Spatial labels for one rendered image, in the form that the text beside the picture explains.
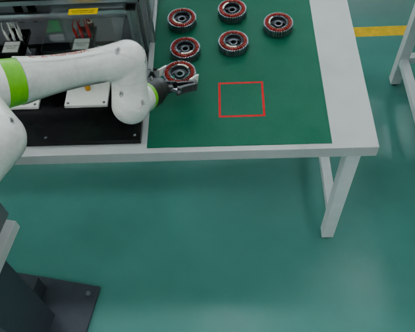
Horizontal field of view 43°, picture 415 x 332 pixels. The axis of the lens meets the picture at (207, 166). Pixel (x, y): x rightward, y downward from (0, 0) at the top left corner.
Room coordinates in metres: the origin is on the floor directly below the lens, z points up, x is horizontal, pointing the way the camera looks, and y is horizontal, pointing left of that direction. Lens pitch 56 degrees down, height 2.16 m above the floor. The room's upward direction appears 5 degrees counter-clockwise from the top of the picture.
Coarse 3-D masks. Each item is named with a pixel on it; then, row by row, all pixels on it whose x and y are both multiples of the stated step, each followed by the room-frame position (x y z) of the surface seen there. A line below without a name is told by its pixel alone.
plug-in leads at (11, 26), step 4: (8, 24) 1.43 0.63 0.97; (12, 24) 1.48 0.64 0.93; (12, 28) 1.48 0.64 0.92; (16, 28) 1.49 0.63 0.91; (4, 32) 1.43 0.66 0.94; (12, 32) 1.42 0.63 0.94; (16, 32) 1.43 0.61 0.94; (20, 32) 1.45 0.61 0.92; (8, 36) 1.43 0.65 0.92; (12, 36) 1.42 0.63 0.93; (20, 36) 1.43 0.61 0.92; (8, 40) 1.43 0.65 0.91; (20, 40) 1.42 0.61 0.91
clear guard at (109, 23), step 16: (64, 16) 1.33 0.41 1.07; (80, 16) 1.33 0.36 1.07; (96, 16) 1.32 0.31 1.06; (112, 16) 1.32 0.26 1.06; (48, 32) 1.27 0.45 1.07; (64, 32) 1.26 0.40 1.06; (80, 32) 1.26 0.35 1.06; (96, 32) 1.25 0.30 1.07; (112, 32) 1.24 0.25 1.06; (48, 48) 1.20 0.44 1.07; (64, 48) 1.19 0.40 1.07; (80, 48) 1.19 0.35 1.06
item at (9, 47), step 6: (24, 30) 1.48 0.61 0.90; (24, 36) 1.45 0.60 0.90; (6, 42) 1.40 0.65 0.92; (12, 42) 1.40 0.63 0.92; (18, 42) 1.40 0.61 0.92; (24, 42) 1.42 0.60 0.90; (6, 48) 1.37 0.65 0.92; (12, 48) 1.37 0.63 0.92; (18, 48) 1.37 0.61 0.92; (24, 48) 1.39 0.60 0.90; (6, 54) 1.35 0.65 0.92; (12, 54) 1.35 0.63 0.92; (18, 54) 1.35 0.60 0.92; (24, 54) 1.38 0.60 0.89
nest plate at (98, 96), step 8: (80, 88) 1.29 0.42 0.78; (96, 88) 1.28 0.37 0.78; (104, 88) 1.28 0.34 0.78; (72, 96) 1.26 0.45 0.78; (80, 96) 1.25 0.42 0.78; (88, 96) 1.25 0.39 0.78; (96, 96) 1.25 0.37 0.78; (104, 96) 1.24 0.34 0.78; (72, 104) 1.22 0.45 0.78; (80, 104) 1.22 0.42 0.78; (88, 104) 1.21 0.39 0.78; (96, 104) 1.21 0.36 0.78; (104, 104) 1.21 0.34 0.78
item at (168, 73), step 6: (168, 66) 1.29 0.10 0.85; (174, 66) 1.29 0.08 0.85; (180, 66) 1.29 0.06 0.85; (186, 66) 1.28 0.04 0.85; (192, 66) 1.29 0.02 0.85; (168, 72) 1.26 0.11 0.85; (174, 72) 1.28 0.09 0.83; (180, 72) 1.27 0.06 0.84; (186, 72) 1.28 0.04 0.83; (192, 72) 1.25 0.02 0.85; (168, 78) 1.23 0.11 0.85; (174, 78) 1.23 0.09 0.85; (180, 78) 1.25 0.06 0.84; (186, 78) 1.23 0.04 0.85
